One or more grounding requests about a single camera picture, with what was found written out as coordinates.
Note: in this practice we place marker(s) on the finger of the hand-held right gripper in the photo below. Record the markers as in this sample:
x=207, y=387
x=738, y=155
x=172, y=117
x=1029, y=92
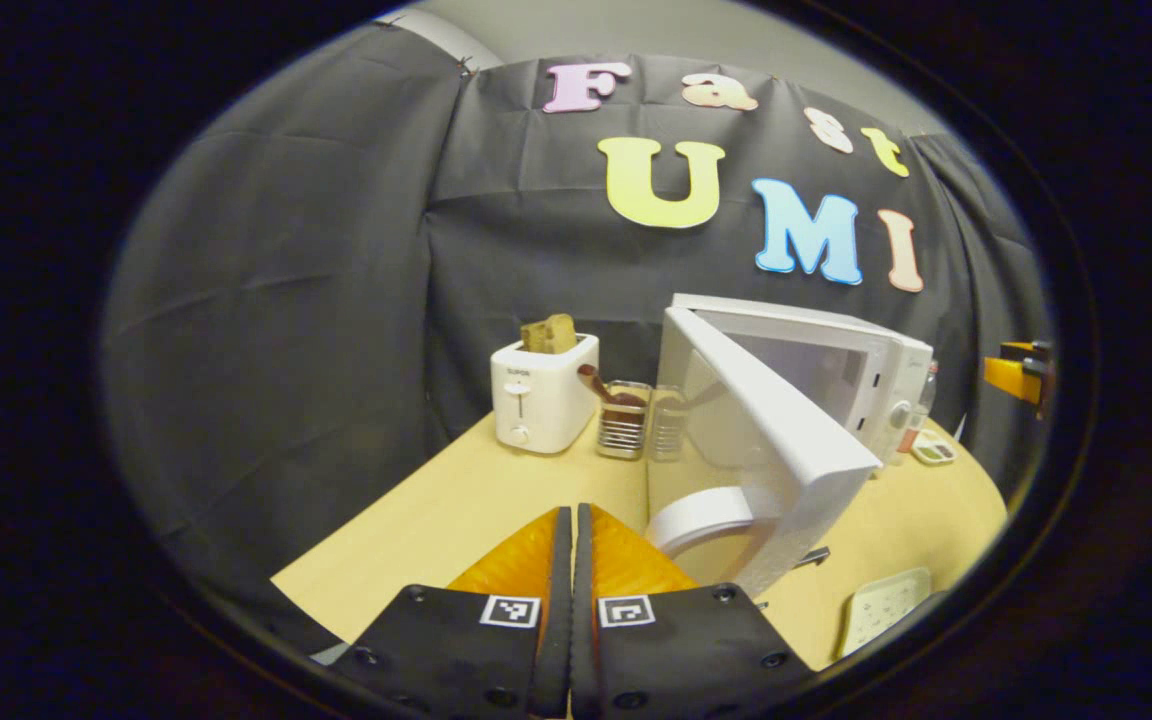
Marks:
x=1006, y=375
x=1021, y=347

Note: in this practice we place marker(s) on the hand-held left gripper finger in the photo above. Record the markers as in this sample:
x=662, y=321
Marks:
x=561, y=620
x=584, y=620

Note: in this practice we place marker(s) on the white microwave oven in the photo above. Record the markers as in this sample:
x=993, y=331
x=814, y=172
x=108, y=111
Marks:
x=786, y=440

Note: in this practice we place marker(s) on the white divided snack tray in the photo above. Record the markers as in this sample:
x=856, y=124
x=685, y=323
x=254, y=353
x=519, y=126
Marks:
x=934, y=450

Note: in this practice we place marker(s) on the clear plastic water bottle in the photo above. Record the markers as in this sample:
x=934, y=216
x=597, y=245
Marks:
x=911, y=438

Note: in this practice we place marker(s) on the metal utensil holder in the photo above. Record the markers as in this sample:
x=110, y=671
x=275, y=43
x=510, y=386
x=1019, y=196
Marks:
x=624, y=435

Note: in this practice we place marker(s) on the white toaster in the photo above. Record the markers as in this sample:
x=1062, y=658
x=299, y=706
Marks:
x=546, y=400

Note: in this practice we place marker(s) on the brown bread slice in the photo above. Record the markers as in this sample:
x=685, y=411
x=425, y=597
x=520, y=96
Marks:
x=548, y=335

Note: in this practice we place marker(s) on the black backdrop cloth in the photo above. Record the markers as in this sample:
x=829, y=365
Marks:
x=286, y=350

